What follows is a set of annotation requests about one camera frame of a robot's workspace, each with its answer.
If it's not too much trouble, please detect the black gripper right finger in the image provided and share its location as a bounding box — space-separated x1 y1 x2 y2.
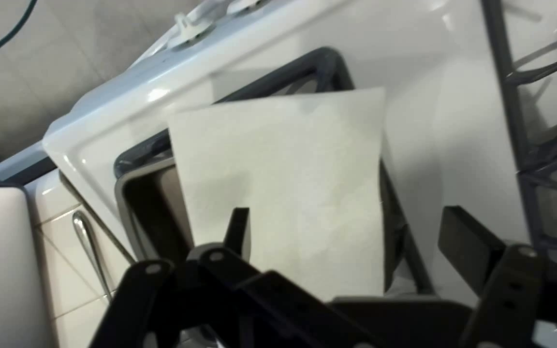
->
438 206 557 348

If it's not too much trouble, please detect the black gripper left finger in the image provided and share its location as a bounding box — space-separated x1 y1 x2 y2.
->
90 206 359 348

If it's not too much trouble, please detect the white paper towel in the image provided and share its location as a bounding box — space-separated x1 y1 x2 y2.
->
167 88 390 304

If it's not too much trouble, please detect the dark grey baking tray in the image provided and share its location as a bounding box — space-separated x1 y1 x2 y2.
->
113 153 419 300

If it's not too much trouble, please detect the black stove grate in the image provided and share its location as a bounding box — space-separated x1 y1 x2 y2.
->
481 0 557 262

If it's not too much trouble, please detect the silver laptop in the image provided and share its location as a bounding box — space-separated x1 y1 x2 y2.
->
0 186 57 348

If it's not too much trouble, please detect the white gas stove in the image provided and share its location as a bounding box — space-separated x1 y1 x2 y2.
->
41 0 557 348

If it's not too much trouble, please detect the black griddle pan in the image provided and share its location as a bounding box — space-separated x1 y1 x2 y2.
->
113 45 438 298

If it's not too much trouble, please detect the white stove knob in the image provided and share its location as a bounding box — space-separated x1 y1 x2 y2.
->
167 10 216 53
225 0 270 20

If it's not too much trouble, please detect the black floor cable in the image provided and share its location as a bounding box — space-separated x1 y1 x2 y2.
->
0 0 40 78

